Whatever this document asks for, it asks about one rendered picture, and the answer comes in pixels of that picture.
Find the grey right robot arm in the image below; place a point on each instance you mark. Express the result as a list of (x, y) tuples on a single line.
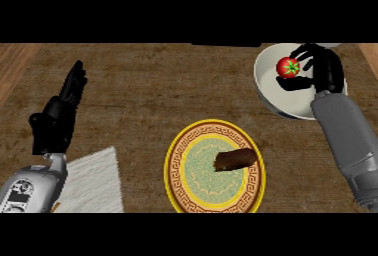
[(348, 140)]

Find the white bowl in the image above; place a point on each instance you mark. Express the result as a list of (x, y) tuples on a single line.
[(285, 93)]

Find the yellow patterned plate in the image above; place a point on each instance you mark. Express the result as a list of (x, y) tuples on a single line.
[(207, 180)]

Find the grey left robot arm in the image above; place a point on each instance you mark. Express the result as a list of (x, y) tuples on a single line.
[(29, 186)]

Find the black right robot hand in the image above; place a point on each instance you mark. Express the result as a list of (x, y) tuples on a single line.
[(328, 71)]

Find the brown food piece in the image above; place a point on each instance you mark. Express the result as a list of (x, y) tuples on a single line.
[(236, 159)]

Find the white cloth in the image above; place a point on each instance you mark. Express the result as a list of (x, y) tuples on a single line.
[(93, 183)]

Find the brown placemat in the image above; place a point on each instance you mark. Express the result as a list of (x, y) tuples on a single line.
[(171, 93)]

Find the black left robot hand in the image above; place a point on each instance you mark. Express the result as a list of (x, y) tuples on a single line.
[(53, 116)]

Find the red tomato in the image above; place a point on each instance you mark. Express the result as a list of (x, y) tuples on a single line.
[(288, 67)]

